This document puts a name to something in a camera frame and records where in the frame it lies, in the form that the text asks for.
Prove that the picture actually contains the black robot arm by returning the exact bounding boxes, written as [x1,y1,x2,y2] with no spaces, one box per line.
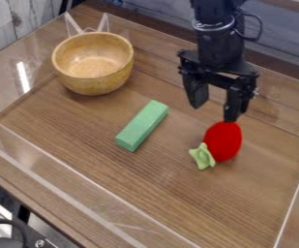
[178,0,263,123]

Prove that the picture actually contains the clear acrylic tray wall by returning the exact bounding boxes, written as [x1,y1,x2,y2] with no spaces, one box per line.
[0,7,299,248]

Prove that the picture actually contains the red plush strawberry toy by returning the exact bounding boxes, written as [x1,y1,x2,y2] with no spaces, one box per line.
[190,121,242,171]

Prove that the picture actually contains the green rectangular block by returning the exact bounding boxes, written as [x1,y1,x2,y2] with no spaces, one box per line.
[115,100,168,152]

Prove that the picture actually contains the black metal stand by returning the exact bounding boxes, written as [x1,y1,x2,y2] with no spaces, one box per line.
[13,204,76,248]

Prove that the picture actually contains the wooden bowl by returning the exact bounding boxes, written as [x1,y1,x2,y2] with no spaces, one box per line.
[51,32,135,96]

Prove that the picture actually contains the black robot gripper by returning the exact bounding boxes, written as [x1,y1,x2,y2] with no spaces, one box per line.
[178,22,259,123]

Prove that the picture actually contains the black cable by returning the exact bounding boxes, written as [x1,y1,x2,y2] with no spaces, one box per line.
[0,217,27,248]

